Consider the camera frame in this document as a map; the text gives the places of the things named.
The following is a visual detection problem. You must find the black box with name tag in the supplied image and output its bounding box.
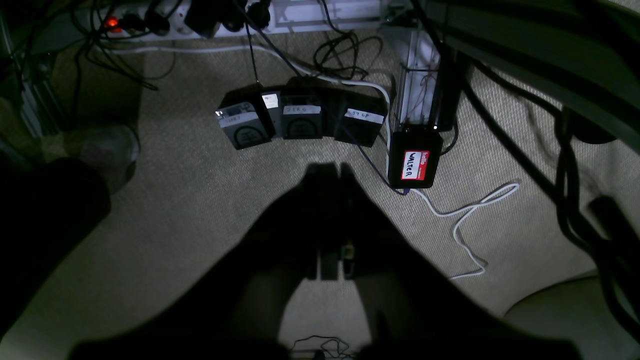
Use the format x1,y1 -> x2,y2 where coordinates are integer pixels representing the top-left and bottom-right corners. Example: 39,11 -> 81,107
387,126 -> 444,189

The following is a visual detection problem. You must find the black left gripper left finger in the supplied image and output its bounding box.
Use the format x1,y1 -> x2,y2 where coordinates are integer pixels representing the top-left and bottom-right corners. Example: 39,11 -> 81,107
70,182 -> 313,360

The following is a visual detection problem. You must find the white cable on carpet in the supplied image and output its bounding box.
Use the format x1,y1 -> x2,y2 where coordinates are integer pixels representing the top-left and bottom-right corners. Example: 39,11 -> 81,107
100,44 -> 521,281

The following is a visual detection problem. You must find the black pedal labelled zero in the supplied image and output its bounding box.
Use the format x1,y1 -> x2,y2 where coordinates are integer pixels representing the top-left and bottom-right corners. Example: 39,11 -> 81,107
280,78 -> 323,140

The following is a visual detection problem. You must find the aluminium frame leg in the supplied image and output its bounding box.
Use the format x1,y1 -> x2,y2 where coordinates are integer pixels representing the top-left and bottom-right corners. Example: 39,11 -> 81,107
385,26 -> 441,132

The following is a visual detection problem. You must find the black pedal labelled start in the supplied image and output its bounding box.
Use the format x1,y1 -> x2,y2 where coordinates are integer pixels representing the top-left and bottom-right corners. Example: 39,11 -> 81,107
215,85 -> 275,150

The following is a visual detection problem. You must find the black pedal labelled stop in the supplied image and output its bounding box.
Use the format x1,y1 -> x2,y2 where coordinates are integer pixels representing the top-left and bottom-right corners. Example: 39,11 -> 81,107
333,91 -> 388,148

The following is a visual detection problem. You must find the white power strip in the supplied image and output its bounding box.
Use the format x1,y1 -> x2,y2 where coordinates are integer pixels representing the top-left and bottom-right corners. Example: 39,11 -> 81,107
106,0 -> 391,42

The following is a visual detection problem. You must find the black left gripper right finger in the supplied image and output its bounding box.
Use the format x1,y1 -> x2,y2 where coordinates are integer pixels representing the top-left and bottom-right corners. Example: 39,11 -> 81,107
337,162 -> 581,360

